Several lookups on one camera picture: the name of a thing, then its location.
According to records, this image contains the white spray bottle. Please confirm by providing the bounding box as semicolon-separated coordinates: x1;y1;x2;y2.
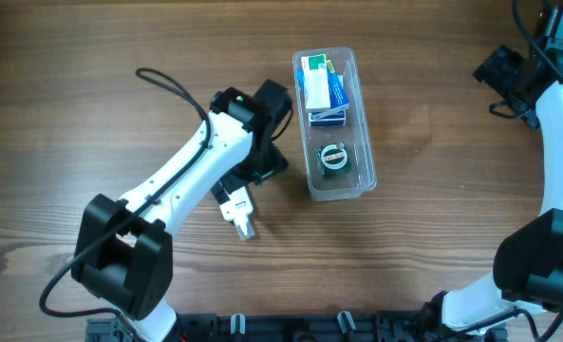
219;186;255;241

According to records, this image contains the Hansaplast plaster box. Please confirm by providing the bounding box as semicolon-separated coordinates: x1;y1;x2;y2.
309;110;347;127

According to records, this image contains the green Zam-Buk ointment box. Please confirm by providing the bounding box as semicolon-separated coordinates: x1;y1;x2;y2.
315;142;352;179

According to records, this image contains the blue medicine box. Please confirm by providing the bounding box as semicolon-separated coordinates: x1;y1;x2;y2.
296;57;349;113

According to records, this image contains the white green medicine box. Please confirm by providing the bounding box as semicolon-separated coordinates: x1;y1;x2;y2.
301;54;330;112

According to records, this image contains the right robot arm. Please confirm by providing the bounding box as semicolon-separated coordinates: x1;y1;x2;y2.
415;2;563;341

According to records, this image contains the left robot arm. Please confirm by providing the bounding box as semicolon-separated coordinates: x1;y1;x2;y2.
71;80;292;341

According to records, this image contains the clear plastic container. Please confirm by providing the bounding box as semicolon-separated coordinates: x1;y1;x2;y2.
292;47;377;201

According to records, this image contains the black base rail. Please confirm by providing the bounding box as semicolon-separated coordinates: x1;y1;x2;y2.
84;311;508;342

